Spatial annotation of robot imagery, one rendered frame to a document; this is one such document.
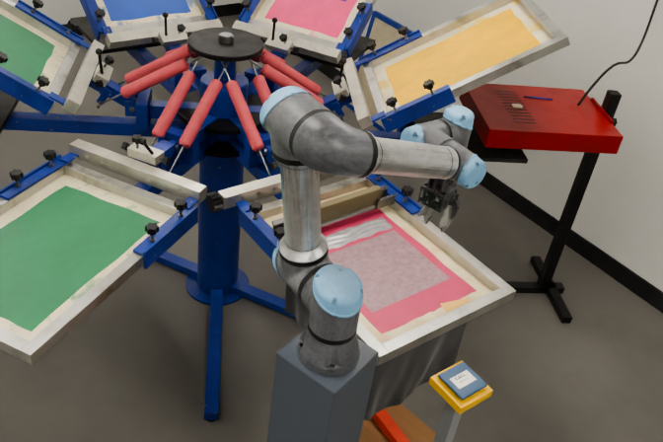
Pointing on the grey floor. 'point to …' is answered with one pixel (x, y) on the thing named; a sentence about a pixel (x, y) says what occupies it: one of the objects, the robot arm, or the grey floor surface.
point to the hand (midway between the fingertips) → (436, 222)
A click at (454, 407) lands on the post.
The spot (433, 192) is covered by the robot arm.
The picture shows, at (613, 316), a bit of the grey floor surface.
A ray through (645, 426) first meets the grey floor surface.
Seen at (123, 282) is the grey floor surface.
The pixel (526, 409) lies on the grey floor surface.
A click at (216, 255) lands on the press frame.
